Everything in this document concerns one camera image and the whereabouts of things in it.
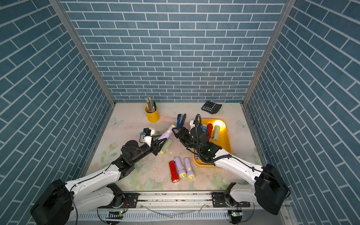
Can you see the black calculator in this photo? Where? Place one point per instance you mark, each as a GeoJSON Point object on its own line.
{"type": "Point", "coordinates": [211, 107]}

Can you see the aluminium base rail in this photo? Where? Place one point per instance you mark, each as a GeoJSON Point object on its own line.
{"type": "Point", "coordinates": [152, 207]}

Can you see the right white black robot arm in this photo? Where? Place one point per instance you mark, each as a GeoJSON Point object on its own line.
{"type": "Point", "coordinates": [268, 188]}

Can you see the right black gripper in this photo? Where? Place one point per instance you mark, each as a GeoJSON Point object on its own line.
{"type": "Point", "coordinates": [183, 138]}

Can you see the yellow plastic storage tray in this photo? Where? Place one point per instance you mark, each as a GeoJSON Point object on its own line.
{"type": "Point", "coordinates": [223, 139]}

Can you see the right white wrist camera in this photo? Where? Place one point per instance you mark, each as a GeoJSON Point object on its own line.
{"type": "Point", "coordinates": [192, 123]}

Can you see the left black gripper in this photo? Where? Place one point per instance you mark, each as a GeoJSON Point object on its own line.
{"type": "Point", "coordinates": [154, 147]}

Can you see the red flashlight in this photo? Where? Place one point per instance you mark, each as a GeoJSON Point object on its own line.
{"type": "Point", "coordinates": [174, 174]}
{"type": "Point", "coordinates": [209, 130]}

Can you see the blue black stapler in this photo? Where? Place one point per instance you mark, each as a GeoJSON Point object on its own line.
{"type": "Point", "coordinates": [181, 120]}

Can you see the pens in cup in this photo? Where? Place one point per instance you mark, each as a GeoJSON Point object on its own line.
{"type": "Point", "coordinates": [151, 105]}

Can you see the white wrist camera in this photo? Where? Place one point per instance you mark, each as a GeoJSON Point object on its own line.
{"type": "Point", "coordinates": [147, 135]}
{"type": "Point", "coordinates": [192, 123]}

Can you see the purple flashlight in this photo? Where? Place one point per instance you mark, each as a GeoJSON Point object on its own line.
{"type": "Point", "coordinates": [189, 170]}
{"type": "Point", "coordinates": [179, 167]}
{"type": "Point", "coordinates": [167, 133]}

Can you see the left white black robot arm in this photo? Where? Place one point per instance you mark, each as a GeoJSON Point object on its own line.
{"type": "Point", "coordinates": [62, 201]}

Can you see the yellow pen cup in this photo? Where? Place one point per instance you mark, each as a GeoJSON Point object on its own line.
{"type": "Point", "coordinates": [152, 117]}

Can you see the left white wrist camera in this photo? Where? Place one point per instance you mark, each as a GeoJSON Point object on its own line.
{"type": "Point", "coordinates": [147, 135]}

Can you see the green flashlight slanted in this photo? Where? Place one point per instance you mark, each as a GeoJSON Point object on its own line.
{"type": "Point", "coordinates": [165, 146]}

